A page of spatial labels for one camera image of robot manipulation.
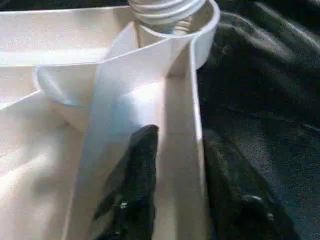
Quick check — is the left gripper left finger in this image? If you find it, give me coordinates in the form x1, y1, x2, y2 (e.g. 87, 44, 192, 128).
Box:
92, 125, 160, 240

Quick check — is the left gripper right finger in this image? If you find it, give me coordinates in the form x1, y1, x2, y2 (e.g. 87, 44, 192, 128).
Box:
202, 136, 301, 240

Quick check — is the white plastic table top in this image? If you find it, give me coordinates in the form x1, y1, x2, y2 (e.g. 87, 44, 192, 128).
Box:
0, 0, 221, 240

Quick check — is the white plastic table leg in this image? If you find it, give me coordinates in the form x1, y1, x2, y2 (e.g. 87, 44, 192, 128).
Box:
127, 0, 206, 34

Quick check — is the black work mat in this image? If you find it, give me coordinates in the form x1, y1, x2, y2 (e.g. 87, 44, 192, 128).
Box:
192, 0, 320, 240

